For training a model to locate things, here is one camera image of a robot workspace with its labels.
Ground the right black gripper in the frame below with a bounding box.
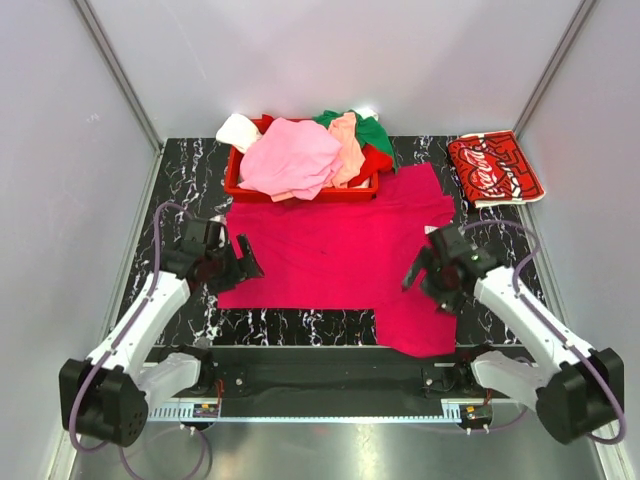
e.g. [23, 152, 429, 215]
[401, 245, 468, 317]

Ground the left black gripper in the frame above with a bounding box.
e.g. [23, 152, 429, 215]
[206, 234, 263, 295]

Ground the magenta t shirt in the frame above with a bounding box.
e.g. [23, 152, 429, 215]
[218, 164, 456, 357]

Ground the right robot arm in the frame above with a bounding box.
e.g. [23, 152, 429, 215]
[402, 224, 627, 445]

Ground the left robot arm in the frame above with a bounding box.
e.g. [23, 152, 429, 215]
[59, 216, 264, 447]

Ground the black marble pattern mat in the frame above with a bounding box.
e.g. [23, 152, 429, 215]
[112, 135, 534, 347]

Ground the red white printed folded shirt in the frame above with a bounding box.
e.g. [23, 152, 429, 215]
[448, 130, 545, 208]

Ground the light pink t shirt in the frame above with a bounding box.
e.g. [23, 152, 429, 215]
[238, 118, 341, 201]

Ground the red t shirt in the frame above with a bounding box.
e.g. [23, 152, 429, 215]
[349, 144, 393, 187]

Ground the left connector box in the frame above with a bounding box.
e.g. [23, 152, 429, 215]
[192, 402, 220, 419]

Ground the connector box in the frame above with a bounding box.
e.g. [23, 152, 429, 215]
[192, 402, 220, 419]
[459, 403, 493, 435]

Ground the right connector box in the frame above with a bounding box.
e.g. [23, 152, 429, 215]
[459, 403, 493, 435]

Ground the red plastic bin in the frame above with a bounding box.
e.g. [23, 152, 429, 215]
[215, 113, 392, 203]

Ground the white cloth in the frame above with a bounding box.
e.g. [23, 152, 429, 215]
[215, 113, 262, 153]

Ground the green t shirt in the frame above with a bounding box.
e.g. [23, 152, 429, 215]
[312, 109, 399, 172]

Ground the peach t shirt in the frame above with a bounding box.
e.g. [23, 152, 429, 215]
[328, 112, 365, 188]

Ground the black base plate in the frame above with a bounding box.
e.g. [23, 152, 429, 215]
[161, 346, 504, 424]

